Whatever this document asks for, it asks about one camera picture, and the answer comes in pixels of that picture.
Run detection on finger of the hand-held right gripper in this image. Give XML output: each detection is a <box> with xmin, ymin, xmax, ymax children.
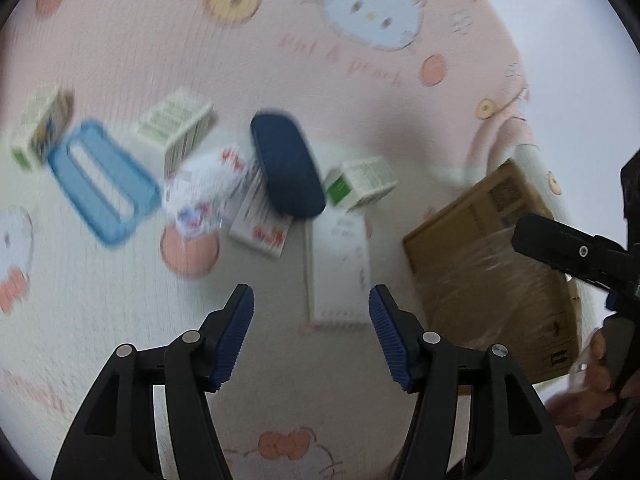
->
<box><xmin>511</xmin><ymin>213</ymin><xmax>626</xmax><ymax>288</ymax></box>

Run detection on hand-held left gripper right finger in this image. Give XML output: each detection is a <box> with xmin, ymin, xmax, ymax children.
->
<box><xmin>369</xmin><ymin>285</ymin><xmax>576</xmax><ymax>480</ymax></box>

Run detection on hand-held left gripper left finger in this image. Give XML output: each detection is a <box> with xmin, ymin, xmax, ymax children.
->
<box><xmin>50</xmin><ymin>284</ymin><xmax>256</xmax><ymax>480</ymax></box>

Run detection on plain white box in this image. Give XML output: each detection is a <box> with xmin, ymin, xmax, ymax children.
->
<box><xmin>305</xmin><ymin>207</ymin><xmax>373</xmax><ymax>333</ymax></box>

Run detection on cardboard box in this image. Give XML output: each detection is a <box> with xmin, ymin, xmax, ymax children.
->
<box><xmin>402</xmin><ymin>157</ymin><xmax>583</xmax><ymax>396</ymax></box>

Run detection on white box red flowers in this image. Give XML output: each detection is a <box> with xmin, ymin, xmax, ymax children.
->
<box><xmin>227</xmin><ymin>160</ymin><xmax>296</xmax><ymax>261</ymax></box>

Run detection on printed tissue packet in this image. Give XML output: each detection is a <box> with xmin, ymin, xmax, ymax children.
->
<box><xmin>161</xmin><ymin>152</ymin><xmax>251</xmax><ymax>238</ymax></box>

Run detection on blue plastic frame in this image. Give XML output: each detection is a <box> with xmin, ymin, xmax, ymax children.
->
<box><xmin>47</xmin><ymin>119</ymin><xmax>163</xmax><ymax>248</ymax></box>

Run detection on navy glasses case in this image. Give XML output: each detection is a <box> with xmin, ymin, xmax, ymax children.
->
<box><xmin>249</xmin><ymin>110</ymin><xmax>327</xmax><ymax>221</ymax></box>

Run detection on person's right hand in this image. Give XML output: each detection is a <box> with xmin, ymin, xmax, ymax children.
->
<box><xmin>542</xmin><ymin>325</ymin><xmax>623</xmax><ymax>438</ymax></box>

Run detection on small white green box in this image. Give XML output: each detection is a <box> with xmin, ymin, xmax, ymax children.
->
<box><xmin>322</xmin><ymin>156</ymin><xmax>398</xmax><ymax>212</ymax></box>

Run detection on white box with green text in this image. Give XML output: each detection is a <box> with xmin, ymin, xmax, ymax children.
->
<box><xmin>135</xmin><ymin>87</ymin><xmax>218</xmax><ymax>176</ymax></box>

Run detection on white box with blue print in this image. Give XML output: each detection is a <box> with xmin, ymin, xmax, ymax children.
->
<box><xmin>10</xmin><ymin>85</ymin><xmax>76</xmax><ymax>171</ymax></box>

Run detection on pink cat print blanket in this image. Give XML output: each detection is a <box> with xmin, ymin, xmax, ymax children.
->
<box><xmin>0</xmin><ymin>0</ymin><xmax>586</xmax><ymax>480</ymax></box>

